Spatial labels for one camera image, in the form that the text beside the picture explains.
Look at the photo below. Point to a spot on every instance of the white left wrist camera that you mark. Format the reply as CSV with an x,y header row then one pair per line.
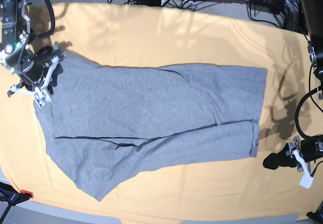
x,y
306,181

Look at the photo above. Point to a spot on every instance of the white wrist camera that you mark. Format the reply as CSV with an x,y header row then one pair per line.
x,y
42,96
306,181

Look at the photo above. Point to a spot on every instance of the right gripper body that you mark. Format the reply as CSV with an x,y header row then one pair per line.
x,y
35,72

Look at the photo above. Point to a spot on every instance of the black clamp right corner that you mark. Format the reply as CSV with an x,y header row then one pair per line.
x,y
316,217

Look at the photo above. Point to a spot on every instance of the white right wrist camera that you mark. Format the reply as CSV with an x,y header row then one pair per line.
x,y
42,96

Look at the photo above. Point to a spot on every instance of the grey t-shirt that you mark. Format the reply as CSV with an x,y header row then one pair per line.
x,y
105,125

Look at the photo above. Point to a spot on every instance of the blue red table clamp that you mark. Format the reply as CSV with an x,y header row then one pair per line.
x,y
12,197

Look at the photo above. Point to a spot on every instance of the yellow table cloth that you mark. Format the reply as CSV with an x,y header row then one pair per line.
x,y
143,36

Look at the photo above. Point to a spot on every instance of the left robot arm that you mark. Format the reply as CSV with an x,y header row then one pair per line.
x,y
312,10

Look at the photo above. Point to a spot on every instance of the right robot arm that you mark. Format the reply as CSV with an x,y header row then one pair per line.
x,y
17,34

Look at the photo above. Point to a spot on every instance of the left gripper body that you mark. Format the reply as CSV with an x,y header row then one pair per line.
x,y
303,152

